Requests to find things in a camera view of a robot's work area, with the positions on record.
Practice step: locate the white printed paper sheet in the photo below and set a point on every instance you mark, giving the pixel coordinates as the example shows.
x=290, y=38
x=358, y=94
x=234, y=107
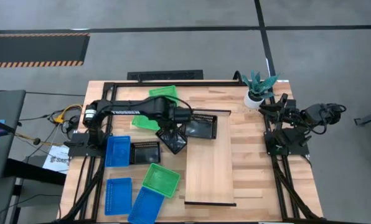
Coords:
x=56, y=155

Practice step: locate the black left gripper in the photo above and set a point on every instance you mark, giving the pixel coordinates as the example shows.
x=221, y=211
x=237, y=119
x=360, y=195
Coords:
x=183, y=115

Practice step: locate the black plastic basket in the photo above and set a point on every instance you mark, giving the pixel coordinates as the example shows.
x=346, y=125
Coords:
x=145, y=153
x=202, y=129
x=173, y=143

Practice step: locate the blue plastic basket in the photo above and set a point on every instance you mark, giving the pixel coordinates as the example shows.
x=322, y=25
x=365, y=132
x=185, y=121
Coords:
x=118, y=151
x=118, y=196
x=146, y=206

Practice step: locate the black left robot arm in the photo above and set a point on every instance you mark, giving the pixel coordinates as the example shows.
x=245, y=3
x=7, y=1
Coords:
x=126, y=109

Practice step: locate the black aluminium table frame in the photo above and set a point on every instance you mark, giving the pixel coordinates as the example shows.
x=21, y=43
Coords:
x=173, y=84

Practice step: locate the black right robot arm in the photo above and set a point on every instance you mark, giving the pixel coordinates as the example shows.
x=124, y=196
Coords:
x=319, y=115

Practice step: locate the grey tripod stand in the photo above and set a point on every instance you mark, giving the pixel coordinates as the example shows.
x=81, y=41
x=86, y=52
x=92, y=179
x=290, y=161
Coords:
x=370, y=119

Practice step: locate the grey side furniture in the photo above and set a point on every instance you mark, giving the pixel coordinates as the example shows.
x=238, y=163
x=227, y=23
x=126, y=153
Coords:
x=5, y=124

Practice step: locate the wooden shelf with black legs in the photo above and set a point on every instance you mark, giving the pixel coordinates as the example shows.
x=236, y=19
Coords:
x=210, y=168

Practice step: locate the black hazard-striped floor mat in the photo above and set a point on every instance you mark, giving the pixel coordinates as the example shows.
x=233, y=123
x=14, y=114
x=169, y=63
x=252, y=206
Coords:
x=33, y=49

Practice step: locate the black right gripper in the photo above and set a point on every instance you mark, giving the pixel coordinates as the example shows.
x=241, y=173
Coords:
x=279, y=112

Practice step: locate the green plastic basket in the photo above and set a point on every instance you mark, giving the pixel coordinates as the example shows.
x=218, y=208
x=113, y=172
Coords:
x=162, y=91
x=160, y=180
x=142, y=122

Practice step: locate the potted plant in white pot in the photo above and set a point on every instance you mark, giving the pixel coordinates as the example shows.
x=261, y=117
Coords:
x=253, y=99

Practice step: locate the black perforated floor strip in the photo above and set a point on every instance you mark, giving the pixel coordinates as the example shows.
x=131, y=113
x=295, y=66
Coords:
x=165, y=75

